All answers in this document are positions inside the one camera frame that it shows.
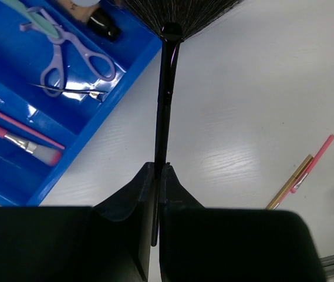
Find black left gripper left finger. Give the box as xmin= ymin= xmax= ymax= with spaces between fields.
xmin=95 ymin=162 xmax=155 ymax=281

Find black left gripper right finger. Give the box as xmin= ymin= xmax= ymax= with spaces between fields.
xmin=158 ymin=164 xmax=204 ymax=281

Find pink brow comb brush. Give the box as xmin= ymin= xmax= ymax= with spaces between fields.
xmin=0 ymin=127 xmax=62 ymax=166

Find long pink makeup brush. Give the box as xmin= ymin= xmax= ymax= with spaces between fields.
xmin=290 ymin=134 xmax=334 ymax=193

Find blue divided plastic bin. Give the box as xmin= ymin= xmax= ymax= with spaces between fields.
xmin=0 ymin=1 xmax=161 ymax=206

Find mint green tweezers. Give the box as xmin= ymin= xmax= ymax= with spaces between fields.
xmin=0 ymin=0 xmax=60 ymax=39

